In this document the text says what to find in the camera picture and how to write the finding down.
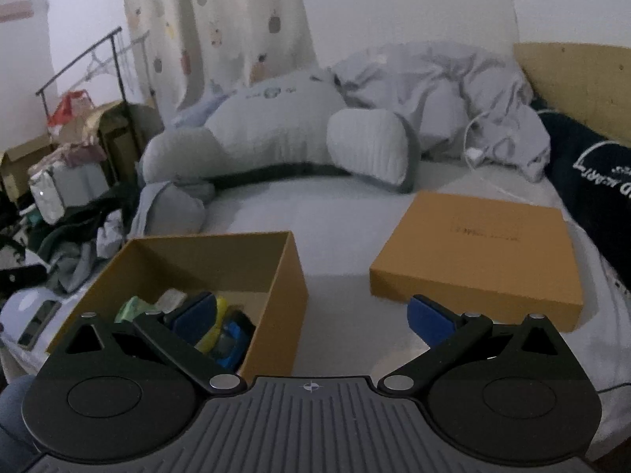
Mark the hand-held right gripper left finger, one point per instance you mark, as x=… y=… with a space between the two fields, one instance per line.
x=197 y=313

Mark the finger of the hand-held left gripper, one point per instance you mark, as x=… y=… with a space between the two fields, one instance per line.
x=22 y=276

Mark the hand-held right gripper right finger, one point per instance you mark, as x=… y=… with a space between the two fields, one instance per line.
x=429 y=320

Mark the blue toy car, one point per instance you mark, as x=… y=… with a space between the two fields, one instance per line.
x=234 y=340

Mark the green plastic toy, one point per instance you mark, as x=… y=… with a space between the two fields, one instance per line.
x=130 y=308

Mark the clear wrapped packet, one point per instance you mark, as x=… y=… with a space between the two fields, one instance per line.
x=172 y=299

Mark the black garment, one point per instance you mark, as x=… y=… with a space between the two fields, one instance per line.
x=64 y=236

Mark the brown cardboard box lid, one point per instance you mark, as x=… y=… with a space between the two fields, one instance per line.
x=468 y=256

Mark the silver suitcase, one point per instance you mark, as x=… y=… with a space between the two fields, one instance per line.
x=49 y=192

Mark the person's leg in jeans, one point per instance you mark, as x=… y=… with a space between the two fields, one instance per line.
x=15 y=414

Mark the black and grey clothes pile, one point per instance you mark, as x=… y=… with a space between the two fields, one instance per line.
x=162 y=207

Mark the small open cardboard box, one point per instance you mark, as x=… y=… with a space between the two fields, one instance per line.
x=24 y=162

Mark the pink clothes pile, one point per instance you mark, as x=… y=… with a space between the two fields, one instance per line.
x=74 y=155

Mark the white charger plug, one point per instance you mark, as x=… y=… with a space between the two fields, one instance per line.
x=475 y=154

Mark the red plastic bag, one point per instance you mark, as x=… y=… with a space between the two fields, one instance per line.
x=69 y=108

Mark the large brown cardboard box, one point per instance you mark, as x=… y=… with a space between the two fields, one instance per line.
x=123 y=128

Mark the pale green plush pillow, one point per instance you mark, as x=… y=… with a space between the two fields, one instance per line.
x=256 y=128

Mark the navy printed cloth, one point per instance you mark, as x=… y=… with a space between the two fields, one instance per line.
x=581 y=177

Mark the white clothes hanger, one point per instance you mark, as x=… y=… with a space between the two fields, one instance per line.
x=96 y=66

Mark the black metal clothes rack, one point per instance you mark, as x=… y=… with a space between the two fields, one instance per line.
x=118 y=69

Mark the crumpled grey quilt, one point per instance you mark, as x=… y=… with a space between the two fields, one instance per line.
x=443 y=88

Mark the wooden headboard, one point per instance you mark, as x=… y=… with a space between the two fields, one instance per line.
x=581 y=79

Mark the pineapple print curtain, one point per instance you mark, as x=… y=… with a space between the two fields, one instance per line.
x=212 y=19

